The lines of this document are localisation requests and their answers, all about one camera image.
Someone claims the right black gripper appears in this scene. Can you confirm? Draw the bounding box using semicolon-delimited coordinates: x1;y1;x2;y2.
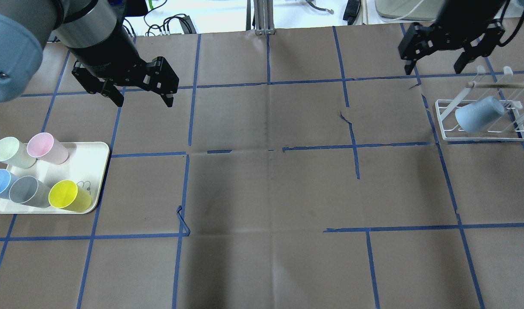
398;0;505;76

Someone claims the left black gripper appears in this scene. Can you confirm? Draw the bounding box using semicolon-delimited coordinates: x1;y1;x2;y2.
72;56;180;108

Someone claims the light blue ribbed cup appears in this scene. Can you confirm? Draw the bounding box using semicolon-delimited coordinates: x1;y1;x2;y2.
455;96;506;133

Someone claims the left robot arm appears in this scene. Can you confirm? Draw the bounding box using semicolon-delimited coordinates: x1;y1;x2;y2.
0;0;179;107

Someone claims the pink plastic cup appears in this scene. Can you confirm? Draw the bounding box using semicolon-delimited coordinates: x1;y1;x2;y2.
26;132;70;165

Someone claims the yellow plastic cup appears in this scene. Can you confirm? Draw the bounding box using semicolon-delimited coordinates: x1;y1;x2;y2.
48;180;92;212

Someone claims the pale green plastic cup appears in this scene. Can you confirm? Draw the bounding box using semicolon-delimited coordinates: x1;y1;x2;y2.
0;136;36;169

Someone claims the grey plastic cup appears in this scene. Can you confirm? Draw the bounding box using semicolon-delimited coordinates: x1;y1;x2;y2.
9;176;50;209

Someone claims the blue plastic cup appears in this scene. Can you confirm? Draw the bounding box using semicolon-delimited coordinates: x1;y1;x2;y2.
0;169;19;200

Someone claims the cream plastic tray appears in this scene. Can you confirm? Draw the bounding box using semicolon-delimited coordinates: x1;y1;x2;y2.
0;142;110;215

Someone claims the black power adapter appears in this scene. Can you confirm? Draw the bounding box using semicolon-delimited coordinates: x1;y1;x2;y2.
342;0;362;25

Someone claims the white wire cup rack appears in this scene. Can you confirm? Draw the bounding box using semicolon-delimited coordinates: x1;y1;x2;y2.
434;65;524;142

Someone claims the aluminium frame post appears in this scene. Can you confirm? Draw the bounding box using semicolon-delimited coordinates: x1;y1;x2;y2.
253;0;275;36

